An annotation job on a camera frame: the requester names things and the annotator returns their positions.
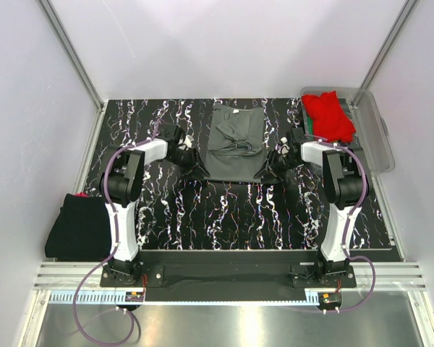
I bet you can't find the right aluminium frame post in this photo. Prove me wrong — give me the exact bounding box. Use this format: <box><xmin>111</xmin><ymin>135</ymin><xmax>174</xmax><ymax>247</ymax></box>
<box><xmin>359</xmin><ymin>0</ymin><xmax>420</xmax><ymax>90</ymax></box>

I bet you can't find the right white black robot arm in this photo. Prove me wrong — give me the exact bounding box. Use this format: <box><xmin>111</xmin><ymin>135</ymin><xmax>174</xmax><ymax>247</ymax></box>
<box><xmin>254</xmin><ymin>128</ymin><xmax>373</xmax><ymax>287</ymax></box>

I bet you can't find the aluminium frame post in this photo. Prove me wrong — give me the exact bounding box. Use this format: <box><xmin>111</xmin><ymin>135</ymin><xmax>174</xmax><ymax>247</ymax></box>
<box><xmin>38</xmin><ymin>0</ymin><xmax>108</xmax><ymax>111</ymax></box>
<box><xmin>359</xmin><ymin>0</ymin><xmax>420</xmax><ymax>90</ymax></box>

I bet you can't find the black folded t shirt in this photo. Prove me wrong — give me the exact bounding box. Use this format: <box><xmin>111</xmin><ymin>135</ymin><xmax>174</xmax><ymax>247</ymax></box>
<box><xmin>44</xmin><ymin>194</ymin><xmax>111</xmax><ymax>262</ymax></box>

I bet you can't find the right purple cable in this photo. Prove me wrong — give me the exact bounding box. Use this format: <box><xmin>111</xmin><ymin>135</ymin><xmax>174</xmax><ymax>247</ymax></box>
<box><xmin>303</xmin><ymin>133</ymin><xmax>376</xmax><ymax>314</ymax></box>

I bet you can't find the left white cable duct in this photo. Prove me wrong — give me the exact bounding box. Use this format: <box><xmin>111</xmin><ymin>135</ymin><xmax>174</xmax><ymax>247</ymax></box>
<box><xmin>49</xmin><ymin>291</ymin><xmax>142</xmax><ymax>305</ymax></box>

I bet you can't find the purple cable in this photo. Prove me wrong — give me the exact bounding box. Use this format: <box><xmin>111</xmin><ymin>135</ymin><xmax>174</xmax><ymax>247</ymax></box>
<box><xmin>303</xmin><ymin>133</ymin><xmax>376</xmax><ymax>314</ymax></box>
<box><xmin>72</xmin><ymin>119</ymin><xmax>163</xmax><ymax>344</ymax></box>

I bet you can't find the grey t shirt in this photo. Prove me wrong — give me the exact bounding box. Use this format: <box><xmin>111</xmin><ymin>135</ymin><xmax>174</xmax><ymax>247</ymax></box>
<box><xmin>205</xmin><ymin>104</ymin><xmax>265</xmax><ymax>183</ymax></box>

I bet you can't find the red t shirt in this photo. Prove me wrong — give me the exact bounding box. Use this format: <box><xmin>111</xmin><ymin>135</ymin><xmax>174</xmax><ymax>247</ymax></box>
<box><xmin>302</xmin><ymin>90</ymin><xmax>356</xmax><ymax>143</ymax></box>

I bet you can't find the right small connector board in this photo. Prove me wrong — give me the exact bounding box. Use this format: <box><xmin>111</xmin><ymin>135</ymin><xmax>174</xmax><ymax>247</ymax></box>
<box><xmin>318</xmin><ymin>291</ymin><xmax>342</xmax><ymax>312</ymax></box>

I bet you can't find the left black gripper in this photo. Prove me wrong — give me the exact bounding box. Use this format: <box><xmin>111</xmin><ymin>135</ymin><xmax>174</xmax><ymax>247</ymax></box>
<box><xmin>166</xmin><ymin>147</ymin><xmax>210</xmax><ymax>181</ymax></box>

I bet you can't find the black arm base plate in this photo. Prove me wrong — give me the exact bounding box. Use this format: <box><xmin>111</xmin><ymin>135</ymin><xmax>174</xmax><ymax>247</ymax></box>
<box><xmin>101</xmin><ymin>250</ymin><xmax>357</xmax><ymax>304</ymax></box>

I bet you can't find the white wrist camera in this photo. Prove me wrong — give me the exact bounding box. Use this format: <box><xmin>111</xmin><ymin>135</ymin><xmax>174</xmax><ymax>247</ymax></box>
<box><xmin>276</xmin><ymin>137</ymin><xmax>290</xmax><ymax>155</ymax></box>
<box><xmin>178</xmin><ymin>135</ymin><xmax>194</xmax><ymax>150</ymax></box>

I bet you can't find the white cable duct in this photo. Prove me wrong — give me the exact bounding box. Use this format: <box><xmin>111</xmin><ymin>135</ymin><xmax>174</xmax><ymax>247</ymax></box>
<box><xmin>49</xmin><ymin>291</ymin><xmax>142</xmax><ymax>305</ymax></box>
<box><xmin>305</xmin><ymin>288</ymin><xmax>323</xmax><ymax>306</ymax></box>

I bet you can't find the clear plastic bin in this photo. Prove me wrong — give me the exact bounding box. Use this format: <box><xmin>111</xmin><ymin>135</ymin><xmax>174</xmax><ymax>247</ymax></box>
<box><xmin>300</xmin><ymin>87</ymin><xmax>395</xmax><ymax>176</ymax></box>

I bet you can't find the right white cable duct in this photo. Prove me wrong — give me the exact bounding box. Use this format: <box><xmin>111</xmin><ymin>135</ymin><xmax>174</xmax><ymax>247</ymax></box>
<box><xmin>305</xmin><ymin>288</ymin><xmax>323</xmax><ymax>306</ymax></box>

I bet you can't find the left small connector board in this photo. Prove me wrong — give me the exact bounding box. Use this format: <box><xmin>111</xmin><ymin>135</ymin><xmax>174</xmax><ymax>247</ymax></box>
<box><xmin>125</xmin><ymin>291</ymin><xmax>145</xmax><ymax>302</ymax></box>

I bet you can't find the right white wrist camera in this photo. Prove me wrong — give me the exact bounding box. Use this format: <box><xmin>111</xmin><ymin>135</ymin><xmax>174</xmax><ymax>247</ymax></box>
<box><xmin>276</xmin><ymin>137</ymin><xmax>290</xmax><ymax>155</ymax></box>

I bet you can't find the green t shirt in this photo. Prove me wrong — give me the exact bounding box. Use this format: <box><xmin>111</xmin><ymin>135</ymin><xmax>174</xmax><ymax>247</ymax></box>
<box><xmin>306</xmin><ymin>116</ymin><xmax>314</xmax><ymax>134</ymax></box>

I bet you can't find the left aluminium frame post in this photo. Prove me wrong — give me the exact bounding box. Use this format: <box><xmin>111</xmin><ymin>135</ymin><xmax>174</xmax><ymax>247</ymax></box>
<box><xmin>38</xmin><ymin>0</ymin><xmax>108</xmax><ymax>111</ymax></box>

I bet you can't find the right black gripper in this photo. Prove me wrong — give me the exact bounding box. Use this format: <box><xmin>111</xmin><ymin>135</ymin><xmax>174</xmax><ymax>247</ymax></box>
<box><xmin>254</xmin><ymin>150</ymin><xmax>302</xmax><ymax>185</ymax></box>

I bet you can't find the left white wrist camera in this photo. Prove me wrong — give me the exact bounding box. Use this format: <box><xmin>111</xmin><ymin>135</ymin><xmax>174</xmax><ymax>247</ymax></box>
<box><xmin>178</xmin><ymin>135</ymin><xmax>194</xmax><ymax>150</ymax></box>

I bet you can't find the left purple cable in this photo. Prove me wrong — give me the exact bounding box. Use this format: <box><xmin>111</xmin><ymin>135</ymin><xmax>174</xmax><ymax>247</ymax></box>
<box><xmin>72</xmin><ymin>119</ymin><xmax>163</xmax><ymax>344</ymax></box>

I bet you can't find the black marble pattern mat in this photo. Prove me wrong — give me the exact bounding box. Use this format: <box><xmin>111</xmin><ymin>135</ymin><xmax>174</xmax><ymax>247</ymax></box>
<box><xmin>59</xmin><ymin>97</ymin><xmax>402</xmax><ymax>263</ymax></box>

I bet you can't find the small connector board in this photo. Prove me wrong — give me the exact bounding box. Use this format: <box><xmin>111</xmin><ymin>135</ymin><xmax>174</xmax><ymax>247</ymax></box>
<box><xmin>318</xmin><ymin>291</ymin><xmax>342</xmax><ymax>312</ymax></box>
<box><xmin>125</xmin><ymin>291</ymin><xmax>145</xmax><ymax>302</ymax></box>

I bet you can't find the front aluminium rail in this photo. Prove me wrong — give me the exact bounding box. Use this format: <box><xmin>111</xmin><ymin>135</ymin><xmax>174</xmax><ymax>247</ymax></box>
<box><xmin>33</xmin><ymin>262</ymin><xmax>426</xmax><ymax>291</ymax></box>

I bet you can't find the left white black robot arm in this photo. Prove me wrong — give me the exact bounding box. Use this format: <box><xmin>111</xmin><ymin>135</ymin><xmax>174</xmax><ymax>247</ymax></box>
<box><xmin>98</xmin><ymin>123</ymin><xmax>209</xmax><ymax>286</ymax></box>

